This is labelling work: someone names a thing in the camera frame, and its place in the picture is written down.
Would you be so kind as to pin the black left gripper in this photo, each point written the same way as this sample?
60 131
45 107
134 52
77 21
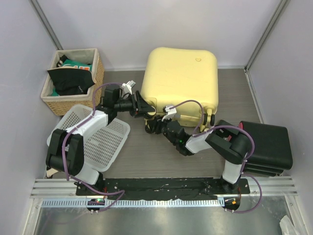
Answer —
141 108

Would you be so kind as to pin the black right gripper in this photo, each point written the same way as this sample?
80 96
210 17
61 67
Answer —
153 124

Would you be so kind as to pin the yellow hard-shell suitcase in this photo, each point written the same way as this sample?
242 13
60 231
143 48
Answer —
186 79

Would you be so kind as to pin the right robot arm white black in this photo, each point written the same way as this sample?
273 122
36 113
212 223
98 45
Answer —
233 143

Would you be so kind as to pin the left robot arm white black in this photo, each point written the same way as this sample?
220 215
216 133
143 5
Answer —
66 147

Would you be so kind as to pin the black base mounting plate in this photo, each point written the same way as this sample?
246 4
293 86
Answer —
165 189

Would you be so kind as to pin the woven wicker laundry basket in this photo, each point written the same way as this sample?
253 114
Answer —
61 104

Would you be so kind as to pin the green printed garment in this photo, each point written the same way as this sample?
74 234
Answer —
77 65

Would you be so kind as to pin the black garment in basket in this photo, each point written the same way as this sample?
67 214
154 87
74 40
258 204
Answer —
70 80

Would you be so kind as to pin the black storage box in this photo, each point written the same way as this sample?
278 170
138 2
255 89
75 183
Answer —
272 154

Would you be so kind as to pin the crumpled white plastic sheet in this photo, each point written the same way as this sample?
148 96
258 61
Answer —
287 226

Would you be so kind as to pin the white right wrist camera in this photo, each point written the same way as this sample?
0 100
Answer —
169 112

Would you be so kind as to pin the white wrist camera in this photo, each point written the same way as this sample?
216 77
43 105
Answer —
127 87
169 112

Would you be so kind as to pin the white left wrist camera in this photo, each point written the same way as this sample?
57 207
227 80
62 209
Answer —
127 87

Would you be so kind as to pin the white slotted cable duct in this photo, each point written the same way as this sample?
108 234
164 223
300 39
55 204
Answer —
98 203

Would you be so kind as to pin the aluminium rail frame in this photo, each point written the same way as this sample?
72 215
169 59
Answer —
270 186

